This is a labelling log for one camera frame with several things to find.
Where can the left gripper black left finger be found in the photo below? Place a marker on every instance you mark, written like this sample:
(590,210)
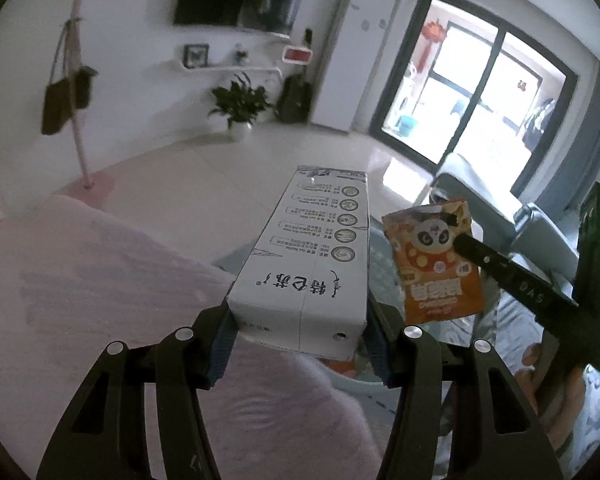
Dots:
(102,434)

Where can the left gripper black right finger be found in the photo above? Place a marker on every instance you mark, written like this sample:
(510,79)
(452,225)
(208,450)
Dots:
(495,432)

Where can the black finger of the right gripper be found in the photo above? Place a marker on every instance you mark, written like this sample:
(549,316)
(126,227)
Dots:
(534,293)

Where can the orange panda snack bag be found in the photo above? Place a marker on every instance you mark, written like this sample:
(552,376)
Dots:
(438,284)

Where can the white milk carton box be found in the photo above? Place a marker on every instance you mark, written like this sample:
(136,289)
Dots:
(303,287)

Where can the person's right hand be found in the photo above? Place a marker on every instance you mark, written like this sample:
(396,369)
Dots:
(569,397)

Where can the grey sofa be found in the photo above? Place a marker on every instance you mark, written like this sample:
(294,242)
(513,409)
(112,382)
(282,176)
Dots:
(508,225)

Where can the pink fluffy table cloth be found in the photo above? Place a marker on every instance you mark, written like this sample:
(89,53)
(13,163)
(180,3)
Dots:
(73,279)

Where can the dark guitar bag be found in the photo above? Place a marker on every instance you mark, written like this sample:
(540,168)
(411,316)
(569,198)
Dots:
(294,103)

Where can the brown hanging bag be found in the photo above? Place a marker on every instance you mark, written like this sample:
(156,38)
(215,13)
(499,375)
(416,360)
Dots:
(56,107)

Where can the white tall cabinet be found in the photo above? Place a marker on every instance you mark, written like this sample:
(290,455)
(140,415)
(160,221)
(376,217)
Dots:
(353,48)

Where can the green potted plant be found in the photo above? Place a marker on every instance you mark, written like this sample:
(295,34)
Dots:
(241,103)

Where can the framed picture on shelf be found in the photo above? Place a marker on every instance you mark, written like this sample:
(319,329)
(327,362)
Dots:
(195,56)

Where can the red white wall box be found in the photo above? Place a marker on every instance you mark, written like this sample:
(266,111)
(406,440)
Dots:
(296,55)

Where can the white curved wall shelf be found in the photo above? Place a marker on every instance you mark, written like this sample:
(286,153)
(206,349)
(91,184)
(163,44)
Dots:
(178,66)

